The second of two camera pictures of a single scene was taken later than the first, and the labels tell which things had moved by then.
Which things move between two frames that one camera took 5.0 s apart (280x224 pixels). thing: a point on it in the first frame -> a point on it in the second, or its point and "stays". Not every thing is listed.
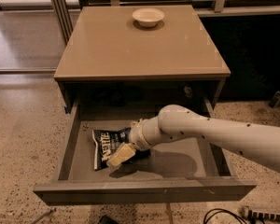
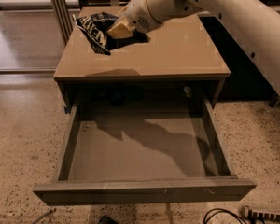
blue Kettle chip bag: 106,143 -> 96,27
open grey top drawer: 171,168 stays
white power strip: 249,214 stays
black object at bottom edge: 105,219 stays
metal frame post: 61,10 stays
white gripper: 136,136 -> 137,15
